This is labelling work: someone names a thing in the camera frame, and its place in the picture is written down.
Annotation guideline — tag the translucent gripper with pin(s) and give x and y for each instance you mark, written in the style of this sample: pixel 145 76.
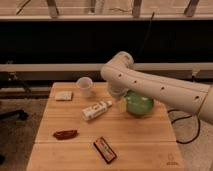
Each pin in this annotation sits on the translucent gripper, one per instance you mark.
pixel 121 104

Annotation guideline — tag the white plastic bottle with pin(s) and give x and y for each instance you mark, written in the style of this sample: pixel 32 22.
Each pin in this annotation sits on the white plastic bottle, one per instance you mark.
pixel 96 110

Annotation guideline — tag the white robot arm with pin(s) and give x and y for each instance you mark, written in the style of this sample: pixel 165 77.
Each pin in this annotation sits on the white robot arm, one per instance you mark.
pixel 190 97

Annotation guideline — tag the green ceramic bowl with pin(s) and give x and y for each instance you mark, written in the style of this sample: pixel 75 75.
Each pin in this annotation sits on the green ceramic bowl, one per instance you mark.
pixel 138 104

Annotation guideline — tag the clear plastic cup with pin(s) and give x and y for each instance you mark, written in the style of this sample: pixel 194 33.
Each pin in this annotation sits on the clear plastic cup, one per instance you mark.
pixel 84 84

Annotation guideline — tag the dark candy bar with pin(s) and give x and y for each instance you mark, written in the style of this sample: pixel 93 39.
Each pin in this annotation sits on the dark candy bar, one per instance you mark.
pixel 105 150

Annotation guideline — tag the wooden table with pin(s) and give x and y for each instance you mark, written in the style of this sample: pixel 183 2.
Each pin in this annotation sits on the wooden table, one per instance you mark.
pixel 141 144

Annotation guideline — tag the white sponge block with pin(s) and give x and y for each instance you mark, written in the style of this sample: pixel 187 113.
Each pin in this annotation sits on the white sponge block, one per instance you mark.
pixel 63 96

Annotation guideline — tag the black office chair base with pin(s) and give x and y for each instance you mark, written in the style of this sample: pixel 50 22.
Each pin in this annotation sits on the black office chair base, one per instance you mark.
pixel 22 115

